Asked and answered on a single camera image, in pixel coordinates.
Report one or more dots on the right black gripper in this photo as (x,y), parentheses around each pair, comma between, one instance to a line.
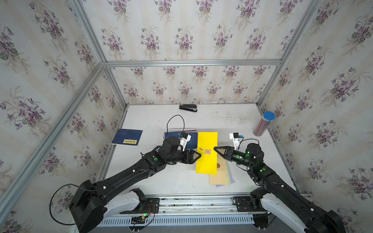
(228,149)

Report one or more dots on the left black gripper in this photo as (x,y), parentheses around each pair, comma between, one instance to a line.
(190,159)

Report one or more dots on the yellow envelope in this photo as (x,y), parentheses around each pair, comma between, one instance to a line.
(207,163)

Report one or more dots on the blue envelope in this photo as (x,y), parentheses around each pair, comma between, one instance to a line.
(192,144)

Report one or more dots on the beige envelope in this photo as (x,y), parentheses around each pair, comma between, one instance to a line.
(222,176)

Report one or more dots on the lilac purple envelope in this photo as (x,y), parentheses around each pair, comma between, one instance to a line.
(232,176)

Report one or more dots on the white rectangular storage tray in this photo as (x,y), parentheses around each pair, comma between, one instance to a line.
(180,130)

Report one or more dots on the light green envelope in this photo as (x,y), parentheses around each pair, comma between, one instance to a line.
(229,175)

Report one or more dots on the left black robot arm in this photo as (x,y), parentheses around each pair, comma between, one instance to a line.
(92,201)

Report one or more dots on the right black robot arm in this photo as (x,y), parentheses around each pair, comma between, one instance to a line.
(277,197)

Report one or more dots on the blue-lidded pencil tube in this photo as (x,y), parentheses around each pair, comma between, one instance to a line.
(264,122)

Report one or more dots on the black stapler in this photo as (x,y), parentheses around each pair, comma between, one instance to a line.
(188,107)

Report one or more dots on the dark blue booklet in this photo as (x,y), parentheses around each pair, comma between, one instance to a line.
(127,137)

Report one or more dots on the small circuit board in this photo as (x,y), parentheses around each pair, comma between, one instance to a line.
(138,220)

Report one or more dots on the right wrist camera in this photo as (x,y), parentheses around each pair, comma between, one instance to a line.
(237,139)

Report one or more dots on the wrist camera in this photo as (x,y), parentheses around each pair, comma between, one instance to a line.
(184,139)
(237,139)

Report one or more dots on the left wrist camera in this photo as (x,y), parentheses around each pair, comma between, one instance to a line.
(184,139)

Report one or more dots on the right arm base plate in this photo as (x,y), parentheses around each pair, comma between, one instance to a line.
(247,204)

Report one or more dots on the aluminium mounting rail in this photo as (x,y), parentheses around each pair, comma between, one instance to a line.
(183,210)

